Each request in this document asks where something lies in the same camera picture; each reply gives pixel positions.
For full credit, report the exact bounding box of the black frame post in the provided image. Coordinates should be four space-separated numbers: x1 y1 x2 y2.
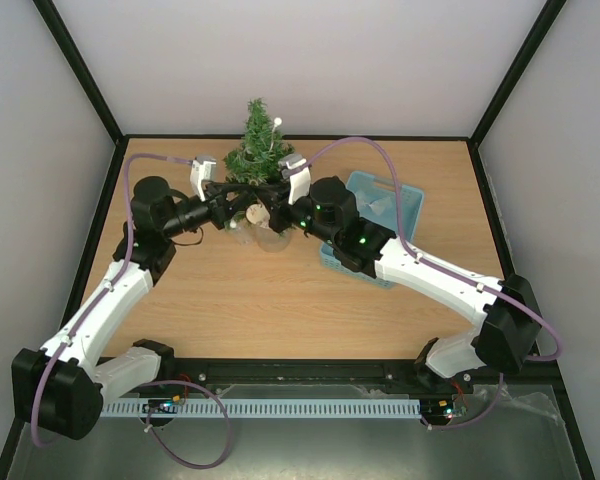
469 0 567 149
33 0 124 144

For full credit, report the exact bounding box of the black frame post right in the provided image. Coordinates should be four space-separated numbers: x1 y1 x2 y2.
469 0 567 149

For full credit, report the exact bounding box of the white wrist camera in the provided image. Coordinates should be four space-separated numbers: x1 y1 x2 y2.
278 153 311 206
189 155 217 201

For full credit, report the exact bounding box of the wooden heart ornament red bow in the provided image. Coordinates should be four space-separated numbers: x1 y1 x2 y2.
245 203 270 228

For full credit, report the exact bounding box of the small green christmas tree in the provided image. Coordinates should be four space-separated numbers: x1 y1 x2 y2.
222 97 297 236

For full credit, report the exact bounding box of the white ball fairy light string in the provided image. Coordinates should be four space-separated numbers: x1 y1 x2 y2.
227 116 286 231

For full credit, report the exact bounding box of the light blue plastic basket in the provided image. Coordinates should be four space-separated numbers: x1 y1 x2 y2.
319 171 425 289

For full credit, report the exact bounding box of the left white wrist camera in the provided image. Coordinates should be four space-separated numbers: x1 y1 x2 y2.
189 155 217 201

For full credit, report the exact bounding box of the black frame post left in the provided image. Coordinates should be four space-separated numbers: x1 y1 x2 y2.
33 0 124 144

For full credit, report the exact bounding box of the round wooden tree base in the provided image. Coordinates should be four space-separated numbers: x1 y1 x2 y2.
255 227 292 253

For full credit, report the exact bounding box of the light blue slotted cable duct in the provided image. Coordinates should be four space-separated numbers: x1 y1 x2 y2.
101 398 421 419

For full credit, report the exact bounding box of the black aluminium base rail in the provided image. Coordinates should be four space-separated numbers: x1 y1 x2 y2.
114 357 561 396

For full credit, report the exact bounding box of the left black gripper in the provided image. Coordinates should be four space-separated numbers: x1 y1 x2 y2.
162 183 254 240

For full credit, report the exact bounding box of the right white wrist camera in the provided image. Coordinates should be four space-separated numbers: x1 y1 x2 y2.
278 153 311 206

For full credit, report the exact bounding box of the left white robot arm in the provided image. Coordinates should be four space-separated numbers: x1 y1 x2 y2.
11 176 251 442

